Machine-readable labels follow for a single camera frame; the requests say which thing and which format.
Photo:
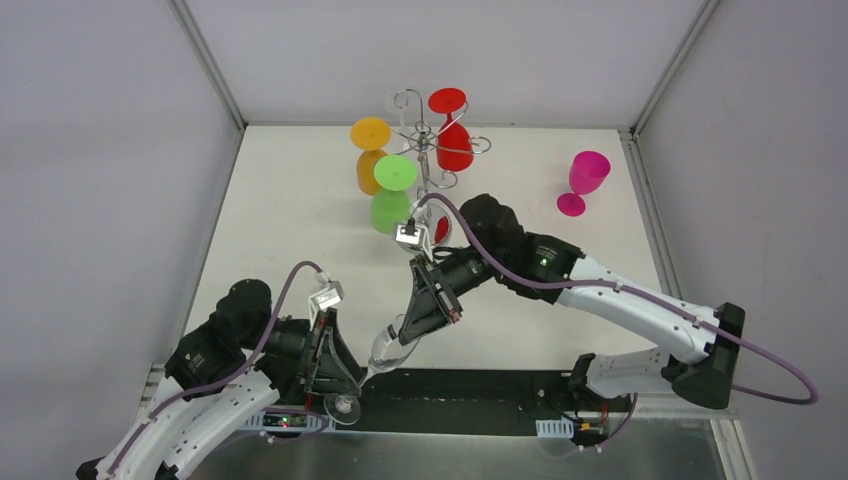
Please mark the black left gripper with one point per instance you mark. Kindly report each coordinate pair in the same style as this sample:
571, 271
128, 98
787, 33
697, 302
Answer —
315, 360

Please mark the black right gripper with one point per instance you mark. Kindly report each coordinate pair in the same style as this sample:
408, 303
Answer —
439, 291

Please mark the clear wine glass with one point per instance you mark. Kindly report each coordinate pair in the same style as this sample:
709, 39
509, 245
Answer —
397, 104
387, 354

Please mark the green plastic wine glass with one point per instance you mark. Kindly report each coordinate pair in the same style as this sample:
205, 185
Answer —
395, 175

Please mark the chrome wine glass rack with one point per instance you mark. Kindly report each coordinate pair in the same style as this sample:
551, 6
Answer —
421, 141

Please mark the magenta plastic wine glass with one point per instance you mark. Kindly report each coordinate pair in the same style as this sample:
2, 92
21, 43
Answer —
587, 173

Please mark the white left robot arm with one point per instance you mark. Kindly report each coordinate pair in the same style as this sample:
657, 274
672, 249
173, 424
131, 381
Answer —
242, 360

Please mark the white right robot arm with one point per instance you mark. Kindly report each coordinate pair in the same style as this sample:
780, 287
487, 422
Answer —
693, 355

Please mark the red plastic wine glass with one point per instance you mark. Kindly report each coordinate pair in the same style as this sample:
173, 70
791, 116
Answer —
454, 149

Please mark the orange plastic wine glass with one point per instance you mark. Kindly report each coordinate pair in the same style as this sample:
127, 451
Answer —
370, 135

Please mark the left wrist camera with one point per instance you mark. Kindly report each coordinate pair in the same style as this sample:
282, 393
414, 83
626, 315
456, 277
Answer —
328, 293

